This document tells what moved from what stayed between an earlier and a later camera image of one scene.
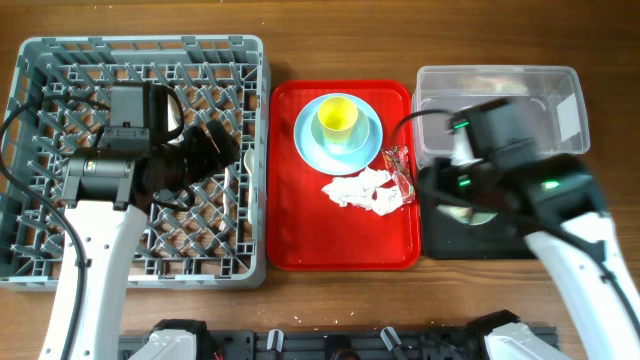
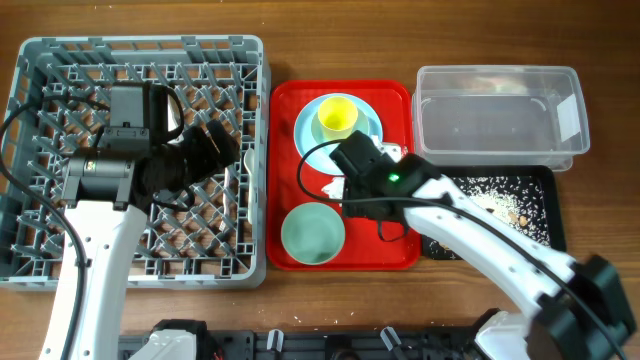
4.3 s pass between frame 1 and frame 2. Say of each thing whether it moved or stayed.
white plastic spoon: stayed
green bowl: moved
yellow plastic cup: stayed
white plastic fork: stayed
